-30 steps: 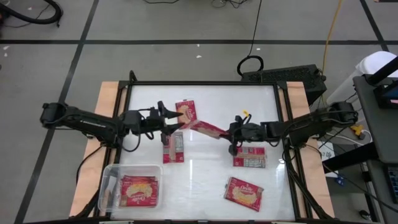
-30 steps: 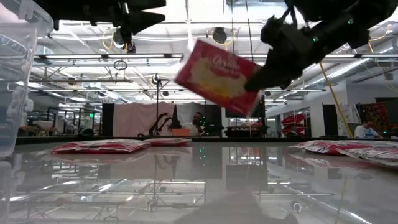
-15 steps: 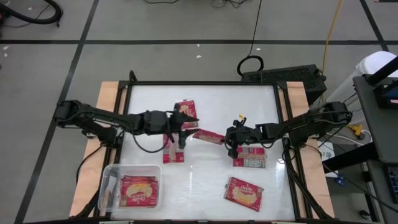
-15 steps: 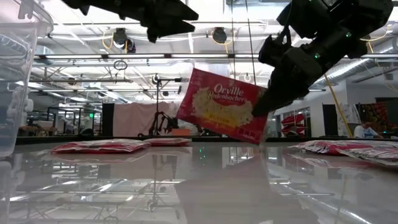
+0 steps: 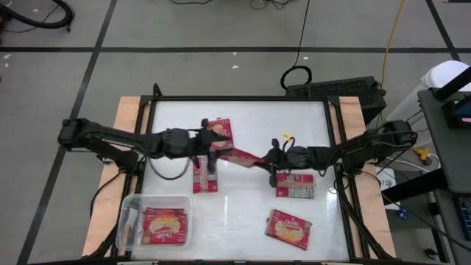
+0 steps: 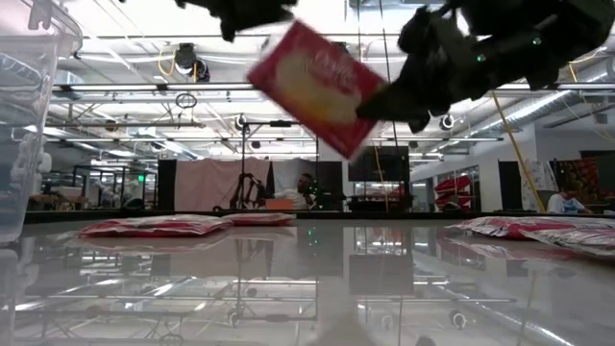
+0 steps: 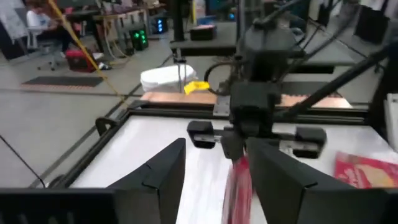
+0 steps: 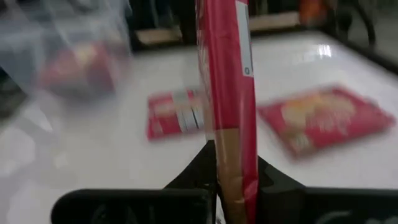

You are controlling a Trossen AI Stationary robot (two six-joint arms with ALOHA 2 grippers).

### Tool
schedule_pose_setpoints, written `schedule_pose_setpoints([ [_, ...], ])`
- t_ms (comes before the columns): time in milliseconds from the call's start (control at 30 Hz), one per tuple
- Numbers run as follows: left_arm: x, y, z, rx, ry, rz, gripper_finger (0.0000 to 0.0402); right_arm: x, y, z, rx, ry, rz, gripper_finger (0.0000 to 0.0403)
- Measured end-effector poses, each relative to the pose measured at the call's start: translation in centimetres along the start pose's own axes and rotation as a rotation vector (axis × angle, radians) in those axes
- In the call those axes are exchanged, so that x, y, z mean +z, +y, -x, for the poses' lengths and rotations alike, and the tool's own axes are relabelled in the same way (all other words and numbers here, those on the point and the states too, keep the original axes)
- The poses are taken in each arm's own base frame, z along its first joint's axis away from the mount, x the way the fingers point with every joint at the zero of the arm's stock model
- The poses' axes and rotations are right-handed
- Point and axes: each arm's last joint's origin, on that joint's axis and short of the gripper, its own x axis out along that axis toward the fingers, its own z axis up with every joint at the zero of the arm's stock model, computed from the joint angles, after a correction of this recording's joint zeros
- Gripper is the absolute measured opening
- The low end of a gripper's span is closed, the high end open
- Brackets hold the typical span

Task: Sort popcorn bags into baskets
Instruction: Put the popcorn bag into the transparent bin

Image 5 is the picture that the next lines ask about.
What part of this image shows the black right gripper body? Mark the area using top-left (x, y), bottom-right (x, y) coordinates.
top-left (269, 138), bottom-right (300, 188)

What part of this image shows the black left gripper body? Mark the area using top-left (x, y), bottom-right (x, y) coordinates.
top-left (188, 118), bottom-right (219, 174)

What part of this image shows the red Orville popcorn bag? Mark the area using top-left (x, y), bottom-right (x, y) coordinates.
top-left (140, 206), bottom-right (189, 247)
top-left (275, 172), bottom-right (316, 200)
top-left (263, 208), bottom-right (314, 252)
top-left (216, 145), bottom-right (272, 169)
top-left (206, 117), bottom-right (236, 152)
top-left (191, 161), bottom-right (219, 195)

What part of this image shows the clear plastic bin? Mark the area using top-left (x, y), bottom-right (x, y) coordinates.
top-left (115, 194), bottom-right (194, 259)

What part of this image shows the light wooden base board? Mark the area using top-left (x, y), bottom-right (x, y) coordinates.
top-left (81, 95), bottom-right (397, 258)

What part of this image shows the white paper label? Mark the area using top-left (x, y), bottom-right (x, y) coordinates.
top-left (375, 167), bottom-right (397, 191)

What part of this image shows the black desk support bar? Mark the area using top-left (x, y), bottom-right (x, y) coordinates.
top-left (381, 168), bottom-right (448, 202)

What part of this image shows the yellow plug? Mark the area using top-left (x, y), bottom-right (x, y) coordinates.
top-left (411, 146), bottom-right (432, 166)

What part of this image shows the dark grey desk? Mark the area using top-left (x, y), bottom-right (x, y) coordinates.
top-left (417, 86), bottom-right (471, 196)

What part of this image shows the white plastic drum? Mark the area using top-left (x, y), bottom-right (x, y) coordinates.
top-left (385, 60), bottom-right (471, 148)

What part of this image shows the black screen with blue display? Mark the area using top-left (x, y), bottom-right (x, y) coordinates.
top-left (441, 99), bottom-right (471, 130)

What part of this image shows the black keyboard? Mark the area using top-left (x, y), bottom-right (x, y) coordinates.
top-left (458, 197), bottom-right (471, 242)

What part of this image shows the black aluminium table frame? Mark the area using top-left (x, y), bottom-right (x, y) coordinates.
top-left (86, 82), bottom-right (397, 265)

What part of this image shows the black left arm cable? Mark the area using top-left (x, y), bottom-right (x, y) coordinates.
top-left (146, 156), bottom-right (192, 182)

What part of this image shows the black cable with loop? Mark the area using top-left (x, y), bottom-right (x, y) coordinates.
top-left (280, 0), bottom-right (314, 92)

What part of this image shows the white cable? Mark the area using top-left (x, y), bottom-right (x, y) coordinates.
top-left (386, 152), bottom-right (442, 174)

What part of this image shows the black floor cable bundle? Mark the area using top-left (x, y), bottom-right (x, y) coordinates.
top-left (249, 0), bottom-right (296, 11)

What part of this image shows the yellow hanging cable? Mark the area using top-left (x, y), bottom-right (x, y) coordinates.
top-left (380, 0), bottom-right (406, 128)

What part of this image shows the black vacuum hose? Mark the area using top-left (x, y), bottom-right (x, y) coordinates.
top-left (0, 0), bottom-right (76, 33)

